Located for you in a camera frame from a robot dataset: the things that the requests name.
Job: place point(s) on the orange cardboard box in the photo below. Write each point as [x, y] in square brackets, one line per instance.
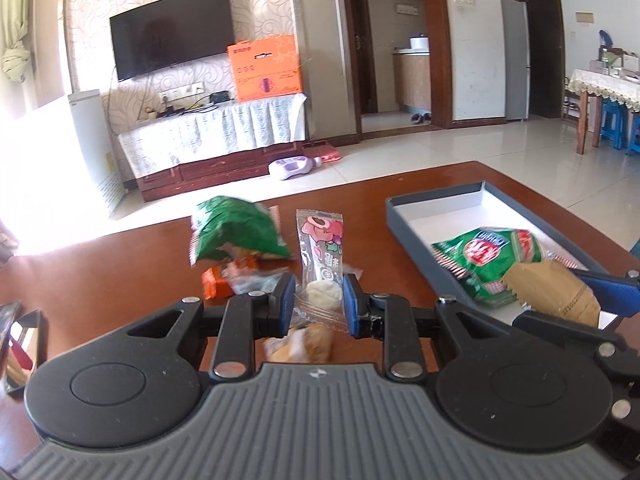
[265, 70]

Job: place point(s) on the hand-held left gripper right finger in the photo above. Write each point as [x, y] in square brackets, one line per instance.
[350, 305]

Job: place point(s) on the grey refrigerator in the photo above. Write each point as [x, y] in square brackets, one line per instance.
[515, 60]

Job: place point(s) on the black router box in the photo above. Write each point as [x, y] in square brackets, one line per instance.
[219, 98]

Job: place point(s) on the black flat television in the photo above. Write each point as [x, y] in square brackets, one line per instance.
[170, 35]

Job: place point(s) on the teal cloth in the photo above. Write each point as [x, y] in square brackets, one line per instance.
[635, 248]

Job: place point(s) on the pale tied curtain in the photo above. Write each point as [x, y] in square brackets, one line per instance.
[12, 10]

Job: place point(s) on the paper wall note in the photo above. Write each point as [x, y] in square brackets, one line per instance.
[584, 17]

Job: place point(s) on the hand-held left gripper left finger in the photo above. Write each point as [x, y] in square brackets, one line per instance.
[285, 302]

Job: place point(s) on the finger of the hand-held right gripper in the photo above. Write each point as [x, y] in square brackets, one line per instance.
[560, 327]
[612, 290]

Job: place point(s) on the purple and white bottle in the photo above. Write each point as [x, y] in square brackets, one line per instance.
[290, 169]

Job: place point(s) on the white wall socket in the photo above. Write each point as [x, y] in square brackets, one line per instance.
[180, 91]

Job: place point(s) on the grey shallow box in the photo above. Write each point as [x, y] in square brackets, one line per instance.
[450, 215]

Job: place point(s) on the white pot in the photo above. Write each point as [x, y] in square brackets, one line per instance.
[419, 43]

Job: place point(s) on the orange snack packet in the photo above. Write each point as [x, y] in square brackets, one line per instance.
[215, 282]

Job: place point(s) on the green snack bag red label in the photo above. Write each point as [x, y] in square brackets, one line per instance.
[480, 270]

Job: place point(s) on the golden pastry packet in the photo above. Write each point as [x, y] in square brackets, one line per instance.
[305, 345]

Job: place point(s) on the white patterned cabinet cloth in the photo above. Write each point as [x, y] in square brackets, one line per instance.
[200, 135]

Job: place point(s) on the pink floor scale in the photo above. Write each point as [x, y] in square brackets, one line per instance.
[322, 152]

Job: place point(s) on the wooden chair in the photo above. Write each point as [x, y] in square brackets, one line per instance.
[570, 100]

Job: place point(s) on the white floor appliance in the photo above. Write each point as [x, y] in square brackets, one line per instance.
[95, 150]

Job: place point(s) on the wooden kitchen cabinet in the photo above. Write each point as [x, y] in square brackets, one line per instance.
[411, 82]

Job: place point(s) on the brown paper snack packet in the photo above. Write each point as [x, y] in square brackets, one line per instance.
[545, 290]

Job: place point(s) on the clear crinkled snack packet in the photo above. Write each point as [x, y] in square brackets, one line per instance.
[255, 280]

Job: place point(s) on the blue plastic stool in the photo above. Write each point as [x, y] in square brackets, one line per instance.
[634, 132]
[612, 122]

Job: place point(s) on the clear pink snack packet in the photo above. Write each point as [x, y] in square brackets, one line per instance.
[320, 240]

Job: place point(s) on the white wall box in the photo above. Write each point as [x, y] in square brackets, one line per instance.
[406, 9]

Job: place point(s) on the lace tablecloth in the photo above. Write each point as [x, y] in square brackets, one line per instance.
[605, 85]

